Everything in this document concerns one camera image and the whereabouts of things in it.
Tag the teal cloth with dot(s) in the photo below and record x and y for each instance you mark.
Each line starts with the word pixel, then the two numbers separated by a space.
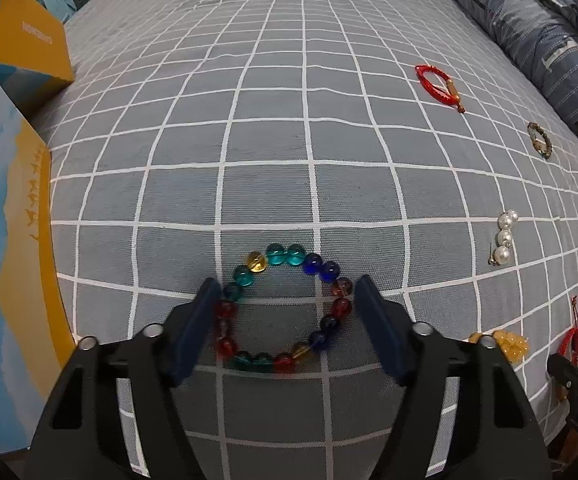
pixel 56 5

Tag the yellow cardboard box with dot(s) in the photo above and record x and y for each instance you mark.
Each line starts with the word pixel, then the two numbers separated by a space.
pixel 24 30

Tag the grey checked bed sheet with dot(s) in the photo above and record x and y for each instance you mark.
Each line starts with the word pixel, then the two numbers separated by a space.
pixel 269 110

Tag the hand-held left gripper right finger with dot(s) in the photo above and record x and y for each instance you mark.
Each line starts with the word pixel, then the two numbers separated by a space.
pixel 376 325

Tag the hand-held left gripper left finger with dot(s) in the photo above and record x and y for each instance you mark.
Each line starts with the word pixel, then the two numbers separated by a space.
pixel 200 320

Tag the blue grey printed duvet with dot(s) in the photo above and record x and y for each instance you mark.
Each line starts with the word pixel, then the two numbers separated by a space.
pixel 519 20

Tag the white pearl earring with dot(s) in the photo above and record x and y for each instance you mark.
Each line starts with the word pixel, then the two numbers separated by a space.
pixel 508 219
pixel 503 252

